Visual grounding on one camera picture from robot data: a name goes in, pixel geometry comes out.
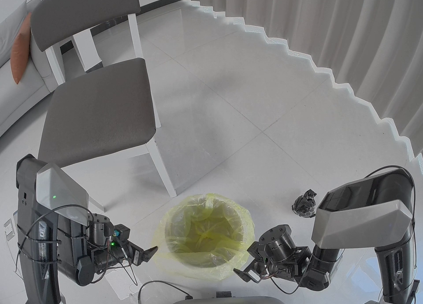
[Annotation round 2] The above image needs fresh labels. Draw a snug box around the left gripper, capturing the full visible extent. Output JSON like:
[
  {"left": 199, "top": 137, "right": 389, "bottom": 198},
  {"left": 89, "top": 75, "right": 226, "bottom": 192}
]
[{"left": 123, "top": 241, "right": 159, "bottom": 267}]

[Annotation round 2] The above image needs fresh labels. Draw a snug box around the orange cushion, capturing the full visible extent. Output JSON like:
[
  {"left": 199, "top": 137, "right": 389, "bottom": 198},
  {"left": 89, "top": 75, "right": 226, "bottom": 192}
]
[{"left": 11, "top": 12, "right": 33, "bottom": 85}]

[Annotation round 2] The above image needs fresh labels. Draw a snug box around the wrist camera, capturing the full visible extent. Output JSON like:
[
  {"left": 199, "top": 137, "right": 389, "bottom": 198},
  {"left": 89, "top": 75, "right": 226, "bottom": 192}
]
[
  {"left": 247, "top": 241, "right": 267, "bottom": 259},
  {"left": 112, "top": 225, "right": 131, "bottom": 243}
]

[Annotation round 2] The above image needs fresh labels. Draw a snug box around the white trash bin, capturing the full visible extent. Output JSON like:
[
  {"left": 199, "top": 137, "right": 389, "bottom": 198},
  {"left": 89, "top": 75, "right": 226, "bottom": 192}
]
[{"left": 161, "top": 196, "right": 254, "bottom": 269}]

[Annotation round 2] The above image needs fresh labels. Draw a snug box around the black cable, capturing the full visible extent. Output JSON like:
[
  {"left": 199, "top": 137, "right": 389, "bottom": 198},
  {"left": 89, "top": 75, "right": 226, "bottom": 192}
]
[{"left": 137, "top": 281, "right": 193, "bottom": 304}]

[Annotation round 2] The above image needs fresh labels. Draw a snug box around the pale grey sofa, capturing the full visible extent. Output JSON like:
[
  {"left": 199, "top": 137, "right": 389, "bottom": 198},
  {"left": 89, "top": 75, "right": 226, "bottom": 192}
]
[{"left": 0, "top": 0, "right": 59, "bottom": 138}]

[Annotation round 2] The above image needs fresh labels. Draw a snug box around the pale beige curtain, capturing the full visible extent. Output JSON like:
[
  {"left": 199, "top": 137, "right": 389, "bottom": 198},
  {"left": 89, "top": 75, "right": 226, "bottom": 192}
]
[{"left": 178, "top": 0, "right": 423, "bottom": 177}]

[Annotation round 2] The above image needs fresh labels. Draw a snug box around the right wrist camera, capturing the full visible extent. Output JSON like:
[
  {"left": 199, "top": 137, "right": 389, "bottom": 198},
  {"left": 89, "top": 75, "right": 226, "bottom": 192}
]
[{"left": 247, "top": 241, "right": 267, "bottom": 259}]

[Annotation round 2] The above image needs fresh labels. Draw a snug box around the yellow plastic bag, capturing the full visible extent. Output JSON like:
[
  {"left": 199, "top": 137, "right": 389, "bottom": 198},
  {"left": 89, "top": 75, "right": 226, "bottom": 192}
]
[{"left": 151, "top": 192, "right": 255, "bottom": 281}]

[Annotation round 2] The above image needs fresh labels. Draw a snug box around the crumpled black plastic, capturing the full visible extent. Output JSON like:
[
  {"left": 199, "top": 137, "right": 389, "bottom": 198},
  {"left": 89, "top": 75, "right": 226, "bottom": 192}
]
[{"left": 291, "top": 189, "right": 318, "bottom": 218}]

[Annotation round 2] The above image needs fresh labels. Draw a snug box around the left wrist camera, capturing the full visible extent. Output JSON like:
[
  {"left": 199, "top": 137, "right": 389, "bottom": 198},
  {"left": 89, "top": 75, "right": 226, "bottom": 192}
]
[{"left": 112, "top": 225, "right": 131, "bottom": 243}]

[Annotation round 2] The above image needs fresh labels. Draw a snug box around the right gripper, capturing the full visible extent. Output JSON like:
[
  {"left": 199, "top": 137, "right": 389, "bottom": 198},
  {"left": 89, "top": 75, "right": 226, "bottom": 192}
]
[{"left": 233, "top": 258, "right": 272, "bottom": 284}]

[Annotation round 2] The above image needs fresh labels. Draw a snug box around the grey and white chair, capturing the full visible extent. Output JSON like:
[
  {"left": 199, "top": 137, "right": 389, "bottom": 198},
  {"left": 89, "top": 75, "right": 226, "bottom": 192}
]
[{"left": 30, "top": 0, "right": 178, "bottom": 213}]

